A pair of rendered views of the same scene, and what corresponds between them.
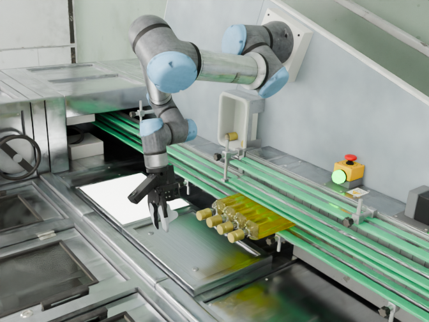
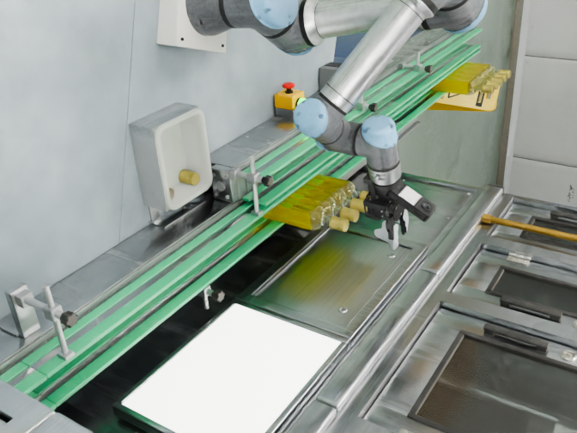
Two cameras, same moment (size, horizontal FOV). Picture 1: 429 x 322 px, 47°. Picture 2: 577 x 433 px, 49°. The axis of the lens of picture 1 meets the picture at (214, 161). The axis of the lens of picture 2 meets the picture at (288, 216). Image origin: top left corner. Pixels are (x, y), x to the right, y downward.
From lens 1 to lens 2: 2.51 m
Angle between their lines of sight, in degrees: 93
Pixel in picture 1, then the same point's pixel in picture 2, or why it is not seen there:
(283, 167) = (274, 141)
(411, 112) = not seen: hidden behind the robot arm
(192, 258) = (372, 263)
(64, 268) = (464, 375)
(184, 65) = not seen: outside the picture
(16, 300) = (560, 381)
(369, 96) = not seen: hidden behind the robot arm
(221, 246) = (331, 252)
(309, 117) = (232, 82)
